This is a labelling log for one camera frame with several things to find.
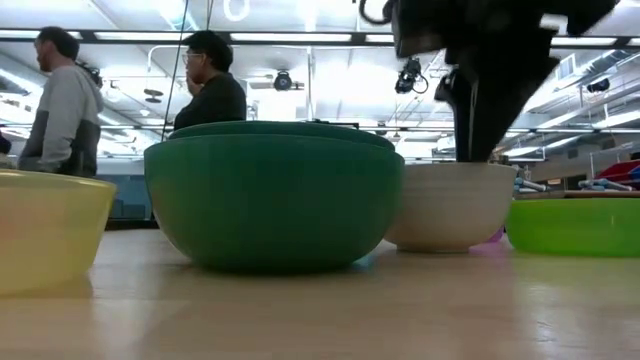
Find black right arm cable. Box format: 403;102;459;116
357;0;396;27

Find yellow translucent bowl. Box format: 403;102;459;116
0;168;118;296

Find large green bowl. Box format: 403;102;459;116
143;133;406;276

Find white ceramic bowl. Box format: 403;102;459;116
384;161;519;254

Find person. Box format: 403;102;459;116
172;29;248;133
17;25;105;179

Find purple bowl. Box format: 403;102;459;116
469;226;507;251

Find teal bowl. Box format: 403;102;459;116
168;120;397;152

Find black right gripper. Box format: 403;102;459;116
390;0;622;163

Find black ceiling camera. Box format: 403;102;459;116
394;56;430;96
272;70;294;93

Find thin black hanging cable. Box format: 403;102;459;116
160;0;192;143

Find lime green bowl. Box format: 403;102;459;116
505;197;640;259

